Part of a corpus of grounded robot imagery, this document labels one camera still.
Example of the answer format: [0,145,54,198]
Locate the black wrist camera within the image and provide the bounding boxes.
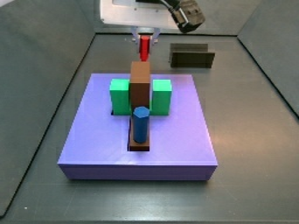
[165,0,205,33]

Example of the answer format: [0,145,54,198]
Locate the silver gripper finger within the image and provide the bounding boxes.
[130,26,138,44]

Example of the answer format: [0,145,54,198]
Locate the black metal bracket holder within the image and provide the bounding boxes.
[169,43,215,68]

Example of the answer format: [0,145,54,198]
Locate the green left block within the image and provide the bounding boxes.
[109,79,129,116]

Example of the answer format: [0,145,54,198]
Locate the green right block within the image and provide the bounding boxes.
[150,80,172,116]

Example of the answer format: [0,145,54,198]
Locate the red block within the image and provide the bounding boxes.
[138,36,149,61]

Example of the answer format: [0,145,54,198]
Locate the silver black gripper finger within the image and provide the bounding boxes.
[150,28,160,45]

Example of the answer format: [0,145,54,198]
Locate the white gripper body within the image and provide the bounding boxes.
[98,0,177,29]

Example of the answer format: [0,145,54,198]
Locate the green block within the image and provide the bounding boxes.
[150,80,172,116]
[109,79,129,116]

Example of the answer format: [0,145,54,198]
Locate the blue hexagonal peg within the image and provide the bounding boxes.
[133,107,149,144]

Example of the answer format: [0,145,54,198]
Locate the purple board base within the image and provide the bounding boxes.
[58,73,217,180]

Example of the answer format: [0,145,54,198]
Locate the brown tall block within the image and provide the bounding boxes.
[128,61,150,151]

